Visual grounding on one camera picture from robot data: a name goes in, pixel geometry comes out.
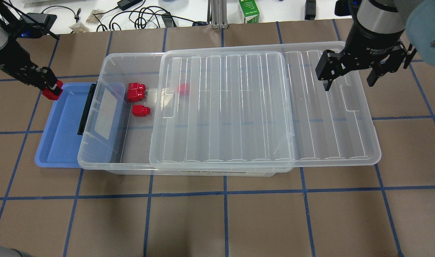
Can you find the green white carton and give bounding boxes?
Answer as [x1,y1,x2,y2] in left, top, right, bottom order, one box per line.
[238,0,260,24]

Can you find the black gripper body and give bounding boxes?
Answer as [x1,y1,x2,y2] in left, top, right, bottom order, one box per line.
[22,65,57,90]
[315,27,417,82]

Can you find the clear plastic storage box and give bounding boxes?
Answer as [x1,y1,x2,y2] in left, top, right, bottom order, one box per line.
[77,48,295,177]

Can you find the red block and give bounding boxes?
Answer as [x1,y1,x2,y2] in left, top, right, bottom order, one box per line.
[131,105,151,117]
[127,82,147,102]
[41,87,63,101]
[178,83,190,96]

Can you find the aluminium frame post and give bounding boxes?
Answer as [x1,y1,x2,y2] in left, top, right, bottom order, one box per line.
[207,0,228,29]

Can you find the snack bag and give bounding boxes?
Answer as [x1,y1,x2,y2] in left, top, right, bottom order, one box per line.
[86,9,105,24]
[69,22,90,34]

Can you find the clear plastic box lid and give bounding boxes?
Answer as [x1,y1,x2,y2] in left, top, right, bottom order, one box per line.
[149,41,382,171]

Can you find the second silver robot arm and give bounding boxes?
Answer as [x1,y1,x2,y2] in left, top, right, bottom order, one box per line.
[0,26,63,100]

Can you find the black power adapter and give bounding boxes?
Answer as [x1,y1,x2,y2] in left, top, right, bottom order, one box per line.
[117,0,143,11]

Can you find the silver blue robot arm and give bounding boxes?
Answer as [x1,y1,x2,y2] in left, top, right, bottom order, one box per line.
[315,0,435,91]

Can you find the blue plastic tray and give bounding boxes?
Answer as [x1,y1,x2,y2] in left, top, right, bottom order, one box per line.
[34,82,92,168]

